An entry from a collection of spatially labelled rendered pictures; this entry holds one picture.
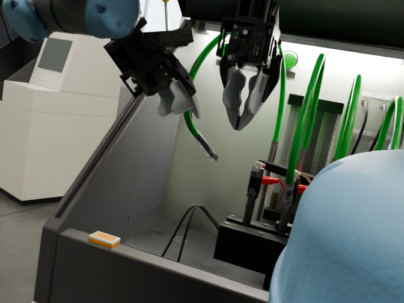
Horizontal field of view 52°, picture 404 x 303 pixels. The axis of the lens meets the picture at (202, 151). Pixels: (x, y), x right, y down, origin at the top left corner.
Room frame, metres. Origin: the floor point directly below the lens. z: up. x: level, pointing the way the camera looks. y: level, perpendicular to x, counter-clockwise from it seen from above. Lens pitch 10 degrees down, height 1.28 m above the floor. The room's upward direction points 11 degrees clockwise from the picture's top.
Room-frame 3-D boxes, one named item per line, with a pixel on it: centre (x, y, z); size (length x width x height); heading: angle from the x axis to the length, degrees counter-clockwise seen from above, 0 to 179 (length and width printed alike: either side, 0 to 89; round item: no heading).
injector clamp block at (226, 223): (0.86, -0.24, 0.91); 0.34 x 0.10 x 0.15; 73
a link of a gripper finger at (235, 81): (0.61, -0.03, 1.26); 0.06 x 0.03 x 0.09; 164
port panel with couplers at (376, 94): (1.08, -0.44, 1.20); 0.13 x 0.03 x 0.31; 73
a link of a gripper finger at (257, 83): (0.60, -0.06, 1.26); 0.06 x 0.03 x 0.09; 164
